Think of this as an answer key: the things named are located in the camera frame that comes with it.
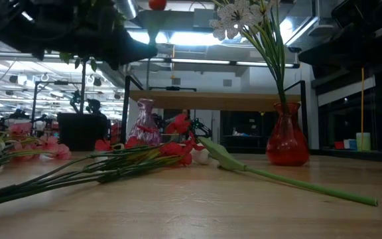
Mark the long ceiling light strip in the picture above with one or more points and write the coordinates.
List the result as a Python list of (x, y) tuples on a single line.
[(211, 61)]

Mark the small red box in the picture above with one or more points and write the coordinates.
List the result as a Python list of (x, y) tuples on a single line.
[(339, 145)]

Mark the red glass vase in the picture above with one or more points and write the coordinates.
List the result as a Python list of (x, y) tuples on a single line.
[(287, 146)]

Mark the pink glass vase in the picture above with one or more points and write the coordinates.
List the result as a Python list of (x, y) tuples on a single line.
[(144, 129)]

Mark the orange artificial tulip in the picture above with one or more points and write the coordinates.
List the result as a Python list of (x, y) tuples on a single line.
[(158, 4)]

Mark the white artificial tulip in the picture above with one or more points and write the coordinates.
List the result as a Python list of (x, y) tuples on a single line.
[(230, 161)]

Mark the wooden shelf black metal legs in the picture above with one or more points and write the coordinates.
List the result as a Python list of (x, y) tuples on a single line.
[(211, 100)]

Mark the white artificial flower bunch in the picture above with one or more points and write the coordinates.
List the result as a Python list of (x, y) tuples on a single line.
[(235, 15)]

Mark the green potted plant black pot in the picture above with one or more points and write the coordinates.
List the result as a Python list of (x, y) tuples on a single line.
[(80, 132)]

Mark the person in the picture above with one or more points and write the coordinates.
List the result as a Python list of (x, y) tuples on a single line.
[(94, 105)]

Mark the small blue box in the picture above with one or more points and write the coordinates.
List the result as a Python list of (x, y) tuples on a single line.
[(353, 144)]

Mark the pink artificial flower bunch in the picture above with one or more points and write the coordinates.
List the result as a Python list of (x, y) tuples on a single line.
[(50, 143)]

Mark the small white box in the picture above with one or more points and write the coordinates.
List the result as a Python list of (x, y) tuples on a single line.
[(346, 144)]

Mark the red artificial flower bunch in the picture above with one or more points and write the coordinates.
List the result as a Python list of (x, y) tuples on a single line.
[(128, 162)]

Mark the black background robot arm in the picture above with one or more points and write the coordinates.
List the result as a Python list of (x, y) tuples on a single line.
[(201, 126)]

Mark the pale green cylinder container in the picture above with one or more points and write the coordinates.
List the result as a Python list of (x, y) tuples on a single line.
[(363, 142)]

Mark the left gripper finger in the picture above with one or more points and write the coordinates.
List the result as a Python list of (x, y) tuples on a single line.
[(131, 49)]

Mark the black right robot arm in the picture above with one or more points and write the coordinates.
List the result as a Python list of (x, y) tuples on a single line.
[(360, 46)]

